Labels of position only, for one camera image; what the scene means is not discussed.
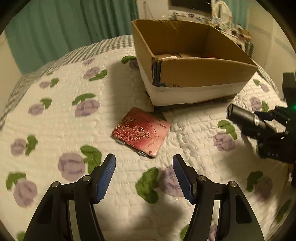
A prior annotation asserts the black cylindrical device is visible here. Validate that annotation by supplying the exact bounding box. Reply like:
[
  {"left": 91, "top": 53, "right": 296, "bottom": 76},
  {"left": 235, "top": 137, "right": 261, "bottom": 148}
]
[{"left": 227, "top": 104, "right": 276, "bottom": 134}]

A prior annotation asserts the red embossed card case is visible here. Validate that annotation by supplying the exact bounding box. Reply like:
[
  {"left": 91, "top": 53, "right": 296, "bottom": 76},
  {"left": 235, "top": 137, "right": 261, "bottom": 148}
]
[{"left": 112, "top": 107, "right": 171, "bottom": 158}]

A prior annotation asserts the white floral quilted mat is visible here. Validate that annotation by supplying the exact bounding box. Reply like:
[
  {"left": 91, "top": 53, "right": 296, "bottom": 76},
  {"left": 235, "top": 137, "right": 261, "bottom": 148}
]
[{"left": 1, "top": 48, "right": 295, "bottom": 240}]

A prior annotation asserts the white dressing table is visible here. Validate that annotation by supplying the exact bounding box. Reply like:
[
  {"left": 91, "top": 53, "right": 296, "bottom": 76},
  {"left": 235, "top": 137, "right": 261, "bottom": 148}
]
[{"left": 214, "top": 24, "right": 254, "bottom": 57}]

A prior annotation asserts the open brown cardboard box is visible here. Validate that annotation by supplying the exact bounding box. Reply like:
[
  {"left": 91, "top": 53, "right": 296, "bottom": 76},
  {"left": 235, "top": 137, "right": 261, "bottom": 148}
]
[{"left": 132, "top": 19, "right": 258, "bottom": 108}]

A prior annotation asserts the teal curtain by wardrobe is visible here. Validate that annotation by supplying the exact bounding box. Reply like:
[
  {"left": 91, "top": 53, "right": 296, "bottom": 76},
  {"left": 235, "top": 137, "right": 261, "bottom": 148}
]
[{"left": 224, "top": 0, "right": 248, "bottom": 29}]

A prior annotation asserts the oval white vanity mirror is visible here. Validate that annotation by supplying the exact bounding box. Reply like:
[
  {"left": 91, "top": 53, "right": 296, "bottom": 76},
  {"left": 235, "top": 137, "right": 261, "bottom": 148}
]
[{"left": 212, "top": 1, "right": 232, "bottom": 24}]

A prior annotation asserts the grey checkered bed cover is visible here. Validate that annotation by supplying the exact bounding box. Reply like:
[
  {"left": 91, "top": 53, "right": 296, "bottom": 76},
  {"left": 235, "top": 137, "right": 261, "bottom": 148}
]
[{"left": 0, "top": 34, "right": 278, "bottom": 130}]

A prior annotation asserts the teal window curtain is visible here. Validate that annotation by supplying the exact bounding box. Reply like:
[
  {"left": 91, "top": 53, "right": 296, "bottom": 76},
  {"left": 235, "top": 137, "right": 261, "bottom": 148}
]
[{"left": 5, "top": 1, "right": 138, "bottom": 74}]

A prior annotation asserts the black wall television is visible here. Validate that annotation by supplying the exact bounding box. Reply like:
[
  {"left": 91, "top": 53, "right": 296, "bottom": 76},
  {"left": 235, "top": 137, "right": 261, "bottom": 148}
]
[{"left": 170, "top": 0, "right": 212, "bottom": 13}]

